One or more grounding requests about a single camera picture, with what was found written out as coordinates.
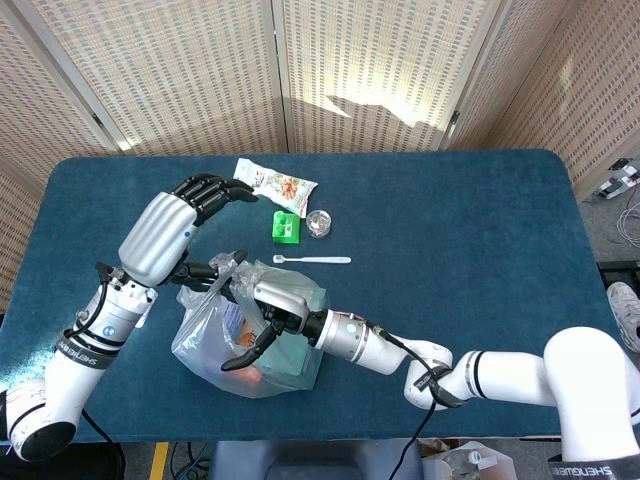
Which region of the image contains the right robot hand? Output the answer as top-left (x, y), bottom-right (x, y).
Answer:
top-left (177, 249), bottom-right (314, 372)

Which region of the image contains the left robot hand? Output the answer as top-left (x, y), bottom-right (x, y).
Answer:
top-left (118, 173), bottom-right (259, 289)

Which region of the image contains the clear plastic bag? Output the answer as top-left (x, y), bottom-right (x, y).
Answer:
top-left (171, 252), bottom-right (331, 400)

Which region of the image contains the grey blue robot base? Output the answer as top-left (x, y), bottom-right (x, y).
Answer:
top-left (209, 439), bottom-right (424, 480)

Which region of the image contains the white blue printed package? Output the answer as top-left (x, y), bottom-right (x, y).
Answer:
top-left (219, 299), bottom-right (251, 346)

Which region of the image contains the orange snack box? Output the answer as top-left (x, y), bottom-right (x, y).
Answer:
top-left (234, 319), bottom-right (266, 386)

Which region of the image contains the white plastic spoon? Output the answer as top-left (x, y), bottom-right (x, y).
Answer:
top-left (272, 254), bottom-right (352, 265)

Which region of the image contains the teal cardboard box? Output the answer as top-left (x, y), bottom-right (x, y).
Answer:
top-left (259, 294), bottom-right (326, 391)

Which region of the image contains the green plastic block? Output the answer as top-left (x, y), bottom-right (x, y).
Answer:
top-left (271, 210), bottom-right (303, 245)

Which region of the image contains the small white box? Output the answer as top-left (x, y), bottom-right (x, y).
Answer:
top-left (133, 292), bottom-right (159, 329)

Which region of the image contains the clear round jar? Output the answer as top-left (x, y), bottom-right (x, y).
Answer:
top-left (305, 209), bottom-right (333, 239)

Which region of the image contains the white nut snack pouch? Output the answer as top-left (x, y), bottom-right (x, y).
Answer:
top-left (232, 157), bottom-right (320, 219)

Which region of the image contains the woven screen panel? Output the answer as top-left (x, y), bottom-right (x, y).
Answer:
top-left (0, 0), bottom-right (124, 311)
top-left (272, 0), bottom-right (511, 154)
top-left (439, 0), bottom-right (640, 201)
top-left (14, 0), bottom-right (289, 156)

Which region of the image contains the blue carpet table cover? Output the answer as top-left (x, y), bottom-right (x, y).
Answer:
top-left (0, 148), bottom-right (640, 445)

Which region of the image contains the clear plastic container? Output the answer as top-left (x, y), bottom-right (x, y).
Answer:
top-left (422, 439), bottom-right (519, 480)

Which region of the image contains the white sneaker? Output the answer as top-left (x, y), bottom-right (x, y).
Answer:
top-left (604, 282), bottom-right (640, 354)

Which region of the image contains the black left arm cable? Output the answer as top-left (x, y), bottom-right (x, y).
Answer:
top-left (72, 262), bottom-right (124, 346)

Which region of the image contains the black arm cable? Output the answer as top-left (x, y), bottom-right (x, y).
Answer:
top-left (72, 262), bottom-right (124, 346)
top-left (369, 324), bottom-right (469, 480)

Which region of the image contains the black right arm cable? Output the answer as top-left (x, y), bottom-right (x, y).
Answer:
top-left (369, 324), bottom-right (469, 480)

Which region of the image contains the blue cable bundle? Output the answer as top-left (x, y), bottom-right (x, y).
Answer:
top-left (169, 442), bottom-right (214, 480)

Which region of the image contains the black metal frame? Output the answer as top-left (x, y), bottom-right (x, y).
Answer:
top-left (597, 260), bottom-right (640, 301)

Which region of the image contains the white cable bundle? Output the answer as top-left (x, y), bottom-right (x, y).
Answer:
top-left (607, 199), bottom-right (640, 246)

